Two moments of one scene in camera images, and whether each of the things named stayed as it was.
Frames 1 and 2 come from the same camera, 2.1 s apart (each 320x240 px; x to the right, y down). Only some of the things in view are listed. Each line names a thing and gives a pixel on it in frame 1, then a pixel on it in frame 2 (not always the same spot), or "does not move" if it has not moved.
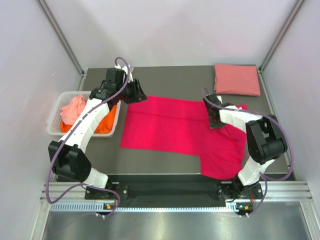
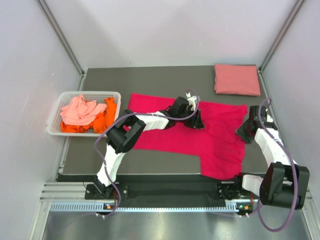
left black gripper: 138,94 → 195,122
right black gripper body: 215,124 → 242,131
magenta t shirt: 184,127 does not move
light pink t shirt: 70,113 does not move
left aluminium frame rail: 62,37 does not move
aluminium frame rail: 281,35 does not move
